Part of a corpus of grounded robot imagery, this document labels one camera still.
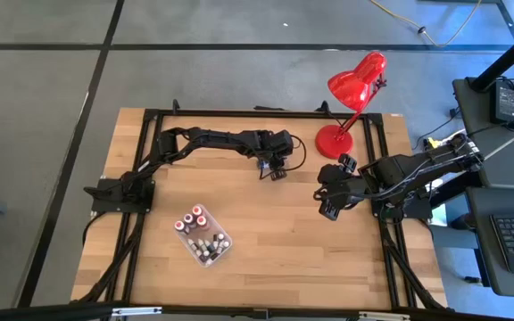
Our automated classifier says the yellow cable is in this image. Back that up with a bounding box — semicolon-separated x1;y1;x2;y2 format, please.
368;0;484;48

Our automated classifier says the black pole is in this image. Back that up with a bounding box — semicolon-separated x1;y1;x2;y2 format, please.
468;20;514;93

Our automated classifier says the red desk lamp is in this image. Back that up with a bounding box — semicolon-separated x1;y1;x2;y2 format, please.
314;51;388;161

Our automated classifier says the clear plastic container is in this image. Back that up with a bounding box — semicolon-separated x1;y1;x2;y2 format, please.
173;203;234;268

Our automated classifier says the black power adapter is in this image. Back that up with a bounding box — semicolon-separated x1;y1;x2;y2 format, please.
490;79;514;126

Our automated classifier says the white cable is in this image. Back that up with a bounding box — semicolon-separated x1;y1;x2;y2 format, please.
439;119;514;179

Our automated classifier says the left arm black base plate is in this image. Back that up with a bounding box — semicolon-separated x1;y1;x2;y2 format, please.
85;177;156;215

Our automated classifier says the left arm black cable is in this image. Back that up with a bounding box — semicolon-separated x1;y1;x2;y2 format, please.
283;135;308;173

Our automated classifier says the dark grey desk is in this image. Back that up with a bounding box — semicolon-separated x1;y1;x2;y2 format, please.
452;78;514;188
465;186;514;299

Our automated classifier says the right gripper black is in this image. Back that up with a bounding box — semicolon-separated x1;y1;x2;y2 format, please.
313;163;368;222

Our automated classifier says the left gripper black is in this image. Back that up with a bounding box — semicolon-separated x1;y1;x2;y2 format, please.
259;129;294;182

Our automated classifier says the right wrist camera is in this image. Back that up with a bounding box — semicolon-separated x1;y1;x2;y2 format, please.
337;152;359;174

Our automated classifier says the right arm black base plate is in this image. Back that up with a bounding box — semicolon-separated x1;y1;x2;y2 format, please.
369;182;434;221

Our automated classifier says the black overhead beam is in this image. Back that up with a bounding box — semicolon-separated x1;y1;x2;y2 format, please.
0;301;514;321

